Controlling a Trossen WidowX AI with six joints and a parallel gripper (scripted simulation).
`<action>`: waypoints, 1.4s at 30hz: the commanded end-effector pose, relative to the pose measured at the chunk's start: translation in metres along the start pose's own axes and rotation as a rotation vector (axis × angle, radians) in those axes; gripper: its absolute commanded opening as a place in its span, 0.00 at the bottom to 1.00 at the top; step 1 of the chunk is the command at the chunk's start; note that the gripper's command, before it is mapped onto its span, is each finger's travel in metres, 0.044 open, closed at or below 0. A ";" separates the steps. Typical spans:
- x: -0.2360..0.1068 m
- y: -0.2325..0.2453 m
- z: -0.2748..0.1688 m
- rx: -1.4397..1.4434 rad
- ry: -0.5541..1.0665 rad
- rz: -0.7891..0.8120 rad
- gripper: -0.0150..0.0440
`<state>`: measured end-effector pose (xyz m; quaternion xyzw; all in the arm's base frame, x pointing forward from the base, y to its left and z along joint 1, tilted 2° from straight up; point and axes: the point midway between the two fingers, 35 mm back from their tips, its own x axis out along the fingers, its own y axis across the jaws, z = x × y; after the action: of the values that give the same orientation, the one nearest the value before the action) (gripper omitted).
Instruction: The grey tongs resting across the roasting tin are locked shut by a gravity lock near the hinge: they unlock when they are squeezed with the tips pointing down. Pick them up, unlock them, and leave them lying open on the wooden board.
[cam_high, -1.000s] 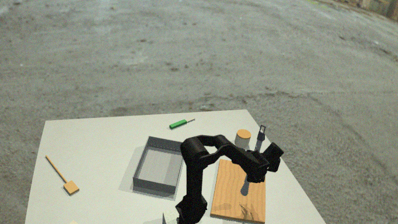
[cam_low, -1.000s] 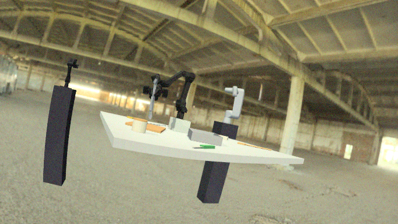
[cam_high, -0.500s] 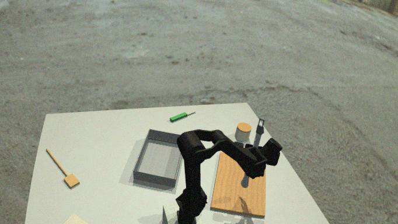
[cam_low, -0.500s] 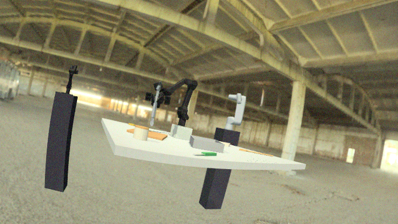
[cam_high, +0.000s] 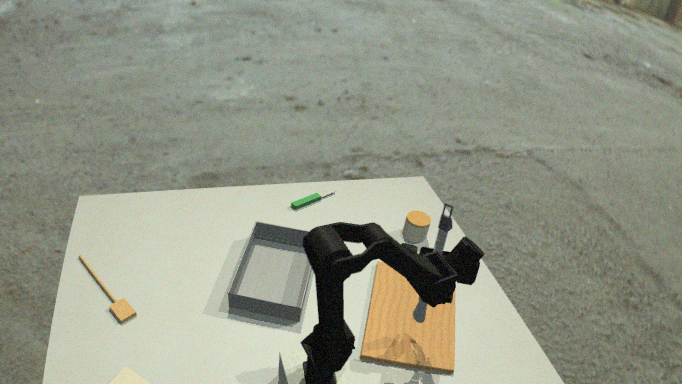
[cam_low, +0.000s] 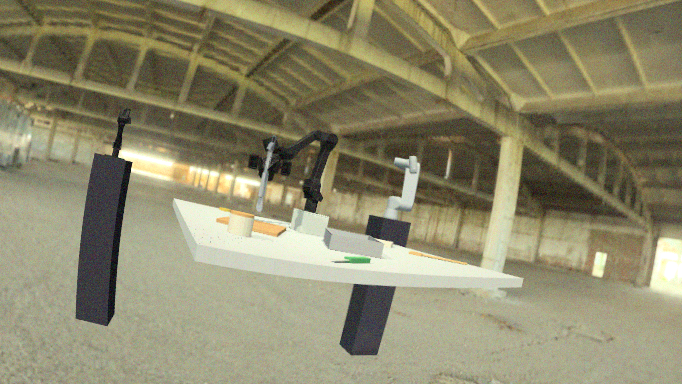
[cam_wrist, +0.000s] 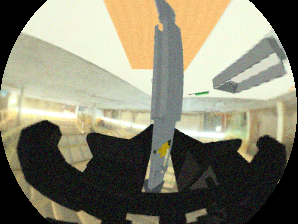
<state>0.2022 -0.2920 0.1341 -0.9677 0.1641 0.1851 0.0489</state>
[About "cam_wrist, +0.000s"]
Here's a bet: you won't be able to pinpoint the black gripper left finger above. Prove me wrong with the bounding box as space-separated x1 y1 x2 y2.
86 123 153 192

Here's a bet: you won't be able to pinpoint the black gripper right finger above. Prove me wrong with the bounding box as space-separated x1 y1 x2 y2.
168 128 242 192

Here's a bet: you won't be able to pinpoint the wooden board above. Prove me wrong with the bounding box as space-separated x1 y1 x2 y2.
105 0 231 72

